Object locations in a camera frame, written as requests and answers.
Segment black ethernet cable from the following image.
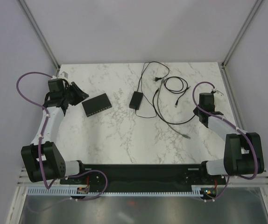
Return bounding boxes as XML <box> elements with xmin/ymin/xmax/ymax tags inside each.
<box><xmin>164</xmin><ymin>76</ymin><xmax>191</xmax><ymax>109</ymax></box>
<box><xmin>152</xmin><ymin>88</ymin><xmax>197</xmax><ymax>124</ymax></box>

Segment black network switch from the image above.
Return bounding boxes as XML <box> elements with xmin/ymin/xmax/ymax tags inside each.
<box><xmin>82</xmin><ymin>93</ymin><xmax>112</xmax><ymax>117</ymax></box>

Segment grey ethernet cable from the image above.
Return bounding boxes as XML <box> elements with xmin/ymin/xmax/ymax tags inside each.
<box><xmin>156</xmin><ymin>78</ymin><xmax>192</xmax><ymax>140</ymax></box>

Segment black power adapter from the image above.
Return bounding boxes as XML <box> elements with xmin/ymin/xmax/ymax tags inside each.
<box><xmin>129</xmin><ymin>91</ymin><xmax>143</xmax><ymax>110</ymax></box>

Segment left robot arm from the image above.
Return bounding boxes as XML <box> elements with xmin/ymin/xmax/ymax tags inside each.
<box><xmin>21</xmin><ymin>78</ymin><xmax>89</xmax><ymax>184</ymax></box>

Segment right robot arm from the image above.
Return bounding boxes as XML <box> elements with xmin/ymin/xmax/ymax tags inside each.
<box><xmin>193</xmin><ymin>93</ymin><xmax>265</xmax><ymax>184</ymax></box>

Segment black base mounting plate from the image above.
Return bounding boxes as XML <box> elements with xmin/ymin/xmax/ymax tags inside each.
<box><xmin>60</xmin><ymin>164</ymin><xmax>226</xmax><ymax>192</ymax></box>

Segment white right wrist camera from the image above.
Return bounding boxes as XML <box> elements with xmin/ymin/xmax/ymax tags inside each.
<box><xmin>211</xmin><ymin>88</ymin><xmax>224</xmax><ymax>97</ymax></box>

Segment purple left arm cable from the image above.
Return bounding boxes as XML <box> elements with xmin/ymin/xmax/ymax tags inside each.
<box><xmin>16</xmin><ymin>71</ymin><xmax>108</xmax><ymax>201</ymax></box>

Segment white slotted cable duct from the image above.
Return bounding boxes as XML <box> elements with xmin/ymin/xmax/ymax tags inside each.
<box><xmin>28</xmin><ymin>185</ymin><xmax>219</xmax><ymax>197</ymax></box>

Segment left aluminium frame post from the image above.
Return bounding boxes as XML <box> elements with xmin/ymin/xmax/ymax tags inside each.
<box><xmin>17</xmin><ymin>0</ymin><xmax>60</xmax><ymax>71</ymax></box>

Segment aluminium frame post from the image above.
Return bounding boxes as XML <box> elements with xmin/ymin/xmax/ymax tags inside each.
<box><xmin>17</xmin><ymin>0</ymin><xmax>60</xmax><ymax>71</ymax></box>
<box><xmin>220</xmin><ymin>0</ymin><xmax>264</xmax><ymax>69</ymax></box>

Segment right aluminium frame post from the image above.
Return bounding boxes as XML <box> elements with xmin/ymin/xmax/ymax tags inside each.
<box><xmin>220</xmin><ymin>0</ymin><xmax>264</xmax><ymax>69</ymax></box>

